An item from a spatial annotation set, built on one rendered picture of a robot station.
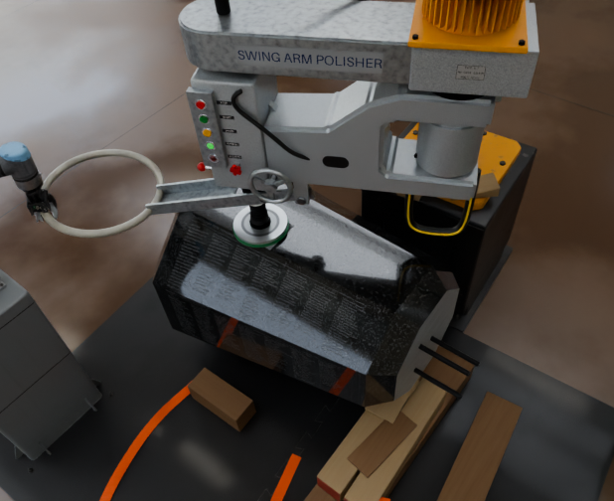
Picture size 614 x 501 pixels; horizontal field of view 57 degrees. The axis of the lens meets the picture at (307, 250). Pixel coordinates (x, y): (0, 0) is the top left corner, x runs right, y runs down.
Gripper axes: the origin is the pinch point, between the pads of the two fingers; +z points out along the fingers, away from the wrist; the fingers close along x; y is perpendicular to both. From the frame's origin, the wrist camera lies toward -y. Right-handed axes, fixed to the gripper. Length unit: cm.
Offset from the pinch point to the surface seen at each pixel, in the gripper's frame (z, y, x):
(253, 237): -3, 39, 75
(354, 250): -3, 57, 109
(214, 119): -60, 39, 66
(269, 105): -60, 37, 84
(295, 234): -2, 41, 91
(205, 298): 22, 43, 51
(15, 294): 6.2, 30.8, -15.1
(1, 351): 22, 43, -26
